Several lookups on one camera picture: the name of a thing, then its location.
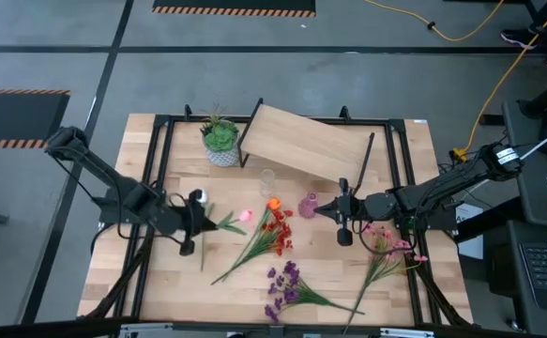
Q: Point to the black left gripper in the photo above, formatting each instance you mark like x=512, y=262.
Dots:
x=188, y=220

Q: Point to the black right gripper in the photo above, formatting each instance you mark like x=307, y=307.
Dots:
x=350, y=209

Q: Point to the pink glass vase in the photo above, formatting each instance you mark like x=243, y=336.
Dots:
x=308, y=206

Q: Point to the red artificial flower bunch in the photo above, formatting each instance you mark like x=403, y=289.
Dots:
x=280, y=232

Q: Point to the orange artificial tulip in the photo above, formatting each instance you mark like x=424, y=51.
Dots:
x=273, y=204

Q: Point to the clear glass vase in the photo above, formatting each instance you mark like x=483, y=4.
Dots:
x=267, y=184

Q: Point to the purple artificial flower bunch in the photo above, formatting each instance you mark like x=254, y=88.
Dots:
x=292, y=270

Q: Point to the pink artificial blossom bunch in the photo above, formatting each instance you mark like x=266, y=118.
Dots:
x=402, y=244

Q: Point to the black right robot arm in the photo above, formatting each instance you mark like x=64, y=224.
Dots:
x=442, y=185

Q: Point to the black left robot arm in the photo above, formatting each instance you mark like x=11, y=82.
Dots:
x=90, y=162

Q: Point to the succulent in patterned pot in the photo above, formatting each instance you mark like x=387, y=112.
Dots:
x=220, y=138

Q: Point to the white paper sign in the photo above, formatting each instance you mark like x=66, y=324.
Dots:
x=472, y=246

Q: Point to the dark grey desk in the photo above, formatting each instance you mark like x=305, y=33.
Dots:
x=507, y=263

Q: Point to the dark grey side table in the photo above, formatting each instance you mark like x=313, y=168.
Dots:
x=540, y=192

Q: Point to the black hazard-striped floor mat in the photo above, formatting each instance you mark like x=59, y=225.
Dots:
x=235, y=4
x=15, y=115

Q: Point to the black stand base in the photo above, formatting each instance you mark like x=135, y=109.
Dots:
x=545, y=98

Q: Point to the black metal table frame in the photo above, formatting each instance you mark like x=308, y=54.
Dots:
x=162, y=121

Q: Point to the silver aluminium rail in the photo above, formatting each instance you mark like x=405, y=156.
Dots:
x=395, y=333

